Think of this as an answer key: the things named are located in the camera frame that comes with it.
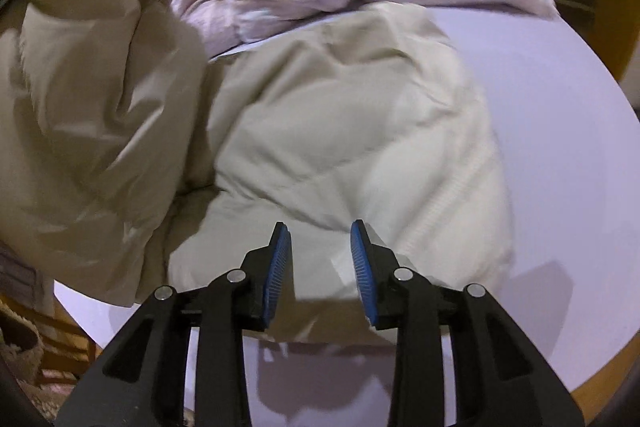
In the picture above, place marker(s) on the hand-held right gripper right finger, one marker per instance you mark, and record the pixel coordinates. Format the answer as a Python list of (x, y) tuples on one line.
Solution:
[(362, 277)]

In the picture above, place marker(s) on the pale green puffer jacket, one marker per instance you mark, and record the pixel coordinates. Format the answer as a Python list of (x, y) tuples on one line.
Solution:
[(325, 132)]

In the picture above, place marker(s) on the bed with lavender sheet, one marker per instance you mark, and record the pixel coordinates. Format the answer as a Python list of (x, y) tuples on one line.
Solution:
[(550, 132)]

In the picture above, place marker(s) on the wooden chair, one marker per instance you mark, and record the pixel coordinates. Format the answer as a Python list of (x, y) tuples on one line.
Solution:
[(65, 342)]

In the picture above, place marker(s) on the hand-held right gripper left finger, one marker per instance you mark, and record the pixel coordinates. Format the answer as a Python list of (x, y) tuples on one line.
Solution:
[(277, 272)]

